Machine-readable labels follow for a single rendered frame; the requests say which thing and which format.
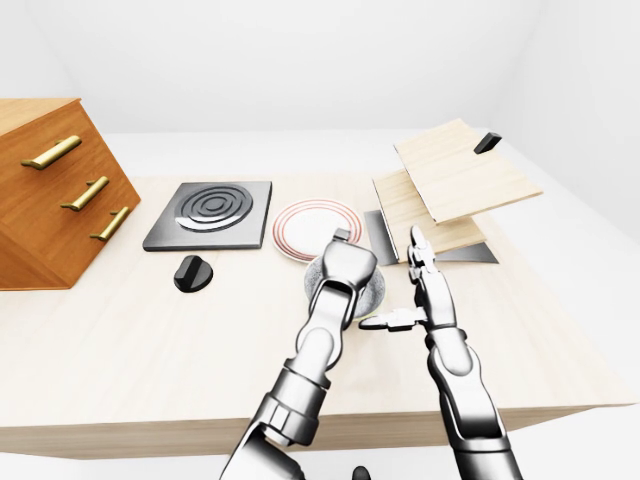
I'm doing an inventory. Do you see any round black stove knob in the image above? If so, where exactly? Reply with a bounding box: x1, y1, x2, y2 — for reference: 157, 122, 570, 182
172, 254, 215, 294

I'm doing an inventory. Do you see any wooden cabinet with drawers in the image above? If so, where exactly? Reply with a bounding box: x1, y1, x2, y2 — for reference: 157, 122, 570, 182
0, 97, 142, 291

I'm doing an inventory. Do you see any wooden cabinet drawer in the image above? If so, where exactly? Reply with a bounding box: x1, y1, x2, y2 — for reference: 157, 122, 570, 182
29, 182, 142, 290
0, 149, 134, 259
0, 99, 109, 211

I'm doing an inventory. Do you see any grey speckled bowl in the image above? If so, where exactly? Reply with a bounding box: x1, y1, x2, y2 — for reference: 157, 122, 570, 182
303, 256, 388, 322

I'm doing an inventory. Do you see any pale wooden board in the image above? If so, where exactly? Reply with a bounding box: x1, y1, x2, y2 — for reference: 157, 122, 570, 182
393, 117, 545, 225
371, 169, 489, 264

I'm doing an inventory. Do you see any flat dark stove plate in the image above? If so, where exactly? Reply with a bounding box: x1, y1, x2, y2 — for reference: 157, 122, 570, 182
142, 180, 274, 253

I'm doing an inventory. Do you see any brass drawer handle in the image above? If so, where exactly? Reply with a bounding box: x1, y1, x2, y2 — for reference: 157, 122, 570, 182
20, 134, 83, 172
60, 175, 111, 213
89, 206, 133, 243

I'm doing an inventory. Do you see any dark grey metal base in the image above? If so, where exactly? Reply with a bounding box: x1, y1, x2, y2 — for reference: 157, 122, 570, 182
362, 209, 500, 267

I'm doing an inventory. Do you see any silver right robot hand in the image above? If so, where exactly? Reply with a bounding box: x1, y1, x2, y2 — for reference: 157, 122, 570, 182
358, 224, 460, 333

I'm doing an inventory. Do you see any small black block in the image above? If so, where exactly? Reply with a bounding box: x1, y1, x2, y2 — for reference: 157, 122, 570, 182
473, 131, 503, 156

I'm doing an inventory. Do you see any white plate with red rings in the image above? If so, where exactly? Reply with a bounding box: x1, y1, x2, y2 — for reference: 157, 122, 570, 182
271, 198, 365, 263

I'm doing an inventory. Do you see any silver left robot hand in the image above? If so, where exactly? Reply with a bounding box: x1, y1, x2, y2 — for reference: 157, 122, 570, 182
319, 227, 379, 300

